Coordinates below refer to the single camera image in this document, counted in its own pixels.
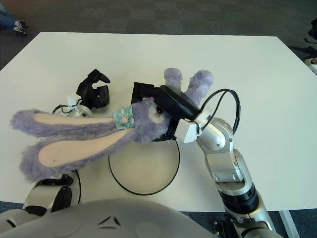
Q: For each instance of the light shoe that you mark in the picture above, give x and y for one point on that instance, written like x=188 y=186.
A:
x=312 y=60

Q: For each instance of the white wrist mount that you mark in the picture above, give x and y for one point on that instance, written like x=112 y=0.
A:
x=185 y=130
x=71 y=100

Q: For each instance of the white left wrist mount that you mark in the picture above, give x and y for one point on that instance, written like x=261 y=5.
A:
x=71 y=100

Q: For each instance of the black office chair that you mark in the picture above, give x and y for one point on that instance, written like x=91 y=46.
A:
x=313 y=29

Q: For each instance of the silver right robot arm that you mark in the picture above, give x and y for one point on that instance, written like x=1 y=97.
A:
x=223 y=153

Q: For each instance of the purple plush bunny doll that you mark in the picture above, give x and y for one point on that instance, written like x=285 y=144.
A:
x=74 y=129

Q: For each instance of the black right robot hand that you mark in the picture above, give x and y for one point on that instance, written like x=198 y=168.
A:
x=173 y=101

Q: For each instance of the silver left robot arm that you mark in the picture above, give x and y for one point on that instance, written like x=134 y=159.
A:
x=44 y=196

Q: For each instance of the grey robot torso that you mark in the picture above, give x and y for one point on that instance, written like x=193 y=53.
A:
x=111 y=220

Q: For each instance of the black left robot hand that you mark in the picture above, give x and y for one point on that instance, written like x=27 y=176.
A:
x=85 y=91

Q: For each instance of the blue jeans leg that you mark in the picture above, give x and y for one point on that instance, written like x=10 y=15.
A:
x=5 y=21

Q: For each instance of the grey sneaker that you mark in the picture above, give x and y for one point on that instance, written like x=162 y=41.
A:
x=20 y=27

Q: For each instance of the white furniture edge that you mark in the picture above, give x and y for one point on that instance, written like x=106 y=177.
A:
x=314 y=70

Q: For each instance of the white right wrist mount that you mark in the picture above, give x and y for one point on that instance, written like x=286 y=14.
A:
x=185 y=130

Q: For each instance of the white table leg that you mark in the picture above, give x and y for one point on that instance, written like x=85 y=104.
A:
x=287 y=223

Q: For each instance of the white plate black rim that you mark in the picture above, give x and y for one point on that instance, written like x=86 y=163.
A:
x=146 y=173

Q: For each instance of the black metal bracket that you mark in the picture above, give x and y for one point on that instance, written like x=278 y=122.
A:
x=221 y=228

